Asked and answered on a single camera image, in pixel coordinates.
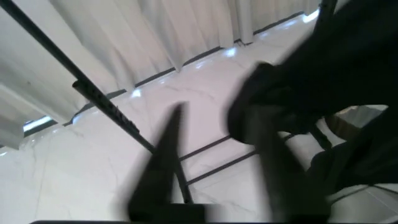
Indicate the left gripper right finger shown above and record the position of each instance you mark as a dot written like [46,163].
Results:
[289,193]

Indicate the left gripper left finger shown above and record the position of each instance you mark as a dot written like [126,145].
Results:
[155,186]

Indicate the black garment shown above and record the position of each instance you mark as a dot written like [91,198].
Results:
[342,62]

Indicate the black clothes rack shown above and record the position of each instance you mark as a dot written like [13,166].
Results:
[102,102]

